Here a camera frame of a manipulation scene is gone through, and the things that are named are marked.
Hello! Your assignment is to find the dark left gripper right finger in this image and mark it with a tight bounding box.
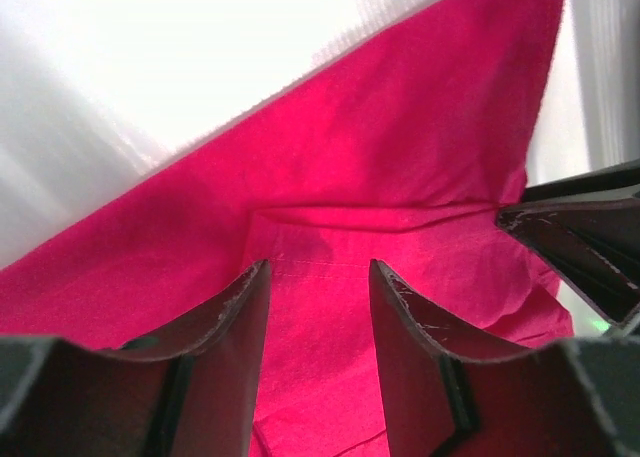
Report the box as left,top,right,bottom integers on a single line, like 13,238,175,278
369,260,535,456

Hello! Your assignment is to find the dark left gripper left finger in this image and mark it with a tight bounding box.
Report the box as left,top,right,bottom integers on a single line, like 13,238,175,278
122,260,270,456

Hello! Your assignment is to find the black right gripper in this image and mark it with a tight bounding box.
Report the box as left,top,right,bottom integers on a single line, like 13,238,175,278
496,159,639,322

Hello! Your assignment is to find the red t shirt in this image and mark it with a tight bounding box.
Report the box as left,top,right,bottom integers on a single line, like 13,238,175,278
1,0,573,456

